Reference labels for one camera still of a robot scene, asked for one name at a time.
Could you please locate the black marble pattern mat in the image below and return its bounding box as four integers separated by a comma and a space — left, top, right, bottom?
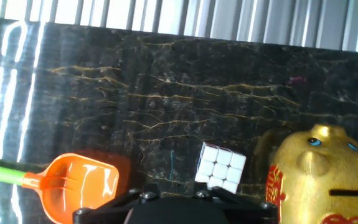
0, 17, 358, 224

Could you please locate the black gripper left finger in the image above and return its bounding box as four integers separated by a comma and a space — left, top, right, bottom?
72, 184, 161, 224

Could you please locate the white faced puzzle cube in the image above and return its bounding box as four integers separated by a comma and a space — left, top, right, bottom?
194, 142, 247, 195

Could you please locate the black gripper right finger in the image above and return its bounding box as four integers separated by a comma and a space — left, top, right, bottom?
194, 183, 279, 224

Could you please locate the golden piggy bank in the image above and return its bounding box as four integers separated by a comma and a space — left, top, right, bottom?
265, 123, 358, 224

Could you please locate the orange toy shovel green handle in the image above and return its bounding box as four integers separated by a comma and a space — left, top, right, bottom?
0, 152, 120, 224

